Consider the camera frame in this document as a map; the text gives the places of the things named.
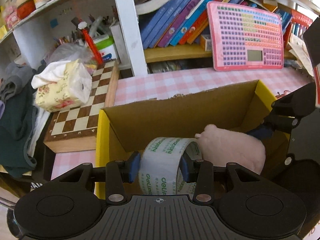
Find pink plush toy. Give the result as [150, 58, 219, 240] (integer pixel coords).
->
[195, 124, 266, 174]

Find clear packing tape roll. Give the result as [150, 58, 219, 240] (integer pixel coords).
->
[138, 137, 202, 197]

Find yellow cardboard box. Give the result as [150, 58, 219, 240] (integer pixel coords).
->
[94, 79, 291, 201]

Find pink cartoon table mat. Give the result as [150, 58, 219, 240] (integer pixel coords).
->
[51, 65, 313, 181]

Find wooden chessboard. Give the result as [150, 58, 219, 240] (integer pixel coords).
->
[44, 60, 120, 153]

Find stack of papers and books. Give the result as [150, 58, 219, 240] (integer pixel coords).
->
[288, 34, 314, 77]

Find red boxed books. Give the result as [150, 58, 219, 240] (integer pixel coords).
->
[284, 9, 313, 48]

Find pink learning tablet toy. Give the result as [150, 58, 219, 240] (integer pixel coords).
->
[207, 1, 284, 72]

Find floral tissue box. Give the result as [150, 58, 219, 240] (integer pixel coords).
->
[31, 59, 92, 113]

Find pile of clothes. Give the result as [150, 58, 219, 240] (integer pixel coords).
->
[1, 62, 49, 178]

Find white green pen holder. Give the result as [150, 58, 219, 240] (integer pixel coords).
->
[93, 34, 119, 62]

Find row of blue purple books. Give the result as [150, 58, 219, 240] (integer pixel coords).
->
[139, 0, 258, 50]

